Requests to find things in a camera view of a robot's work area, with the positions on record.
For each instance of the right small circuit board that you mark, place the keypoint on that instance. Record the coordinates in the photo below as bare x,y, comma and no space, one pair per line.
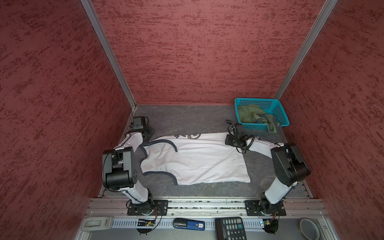
271,226

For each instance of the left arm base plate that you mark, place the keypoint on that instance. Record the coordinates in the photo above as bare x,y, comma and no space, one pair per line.
156,208

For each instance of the teal plastic basket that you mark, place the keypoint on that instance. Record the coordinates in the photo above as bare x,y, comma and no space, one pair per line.
269,106

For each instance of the white perforated cable strip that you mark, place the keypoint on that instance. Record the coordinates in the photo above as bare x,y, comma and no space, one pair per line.
208,224

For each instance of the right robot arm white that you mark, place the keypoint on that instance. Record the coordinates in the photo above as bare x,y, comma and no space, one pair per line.
289,164

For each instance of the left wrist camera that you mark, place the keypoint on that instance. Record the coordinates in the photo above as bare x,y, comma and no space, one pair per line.
139,123

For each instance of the small circuit board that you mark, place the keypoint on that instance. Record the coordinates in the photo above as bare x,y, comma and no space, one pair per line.
146,223
271,226

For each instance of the white tank top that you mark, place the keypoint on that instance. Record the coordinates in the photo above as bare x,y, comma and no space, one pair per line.
203,158

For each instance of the grey tape roll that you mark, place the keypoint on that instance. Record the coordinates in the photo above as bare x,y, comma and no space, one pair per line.
309,230

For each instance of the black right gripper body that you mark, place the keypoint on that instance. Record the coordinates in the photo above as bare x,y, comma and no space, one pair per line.
231,140

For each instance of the aluminium corner post left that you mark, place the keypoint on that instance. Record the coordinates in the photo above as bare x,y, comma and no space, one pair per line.
97,26

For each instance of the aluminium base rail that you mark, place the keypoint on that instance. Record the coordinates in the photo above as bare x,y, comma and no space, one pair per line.
207,207

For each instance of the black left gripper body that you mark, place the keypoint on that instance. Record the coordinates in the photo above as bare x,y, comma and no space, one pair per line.
150,131

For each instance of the aluminium corner post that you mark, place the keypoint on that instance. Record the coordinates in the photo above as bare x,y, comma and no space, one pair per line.
97,26
316,28

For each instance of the left small circuit board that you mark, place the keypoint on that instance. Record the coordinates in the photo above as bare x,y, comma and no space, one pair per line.
146,223

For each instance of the blue black stapler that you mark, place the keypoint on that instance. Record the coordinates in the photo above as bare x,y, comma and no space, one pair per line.
187,224

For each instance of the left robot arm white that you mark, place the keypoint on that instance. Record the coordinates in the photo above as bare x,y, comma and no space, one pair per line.
120,175

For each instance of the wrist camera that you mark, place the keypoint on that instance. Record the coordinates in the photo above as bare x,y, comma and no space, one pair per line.
239,131
139,123

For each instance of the black calculator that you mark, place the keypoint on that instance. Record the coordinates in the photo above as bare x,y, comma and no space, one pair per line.
230,229

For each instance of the white plastic box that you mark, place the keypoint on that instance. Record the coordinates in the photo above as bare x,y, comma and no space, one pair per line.
97,224

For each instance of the green grey tank top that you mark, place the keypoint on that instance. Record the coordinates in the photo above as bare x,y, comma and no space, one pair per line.
253,114

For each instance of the aluminium corner post right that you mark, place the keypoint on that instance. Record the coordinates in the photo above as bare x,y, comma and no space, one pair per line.
316,28

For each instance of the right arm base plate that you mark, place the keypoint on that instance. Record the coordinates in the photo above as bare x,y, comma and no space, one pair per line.
253,208

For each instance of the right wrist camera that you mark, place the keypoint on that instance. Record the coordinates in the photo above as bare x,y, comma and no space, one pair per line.
239,131

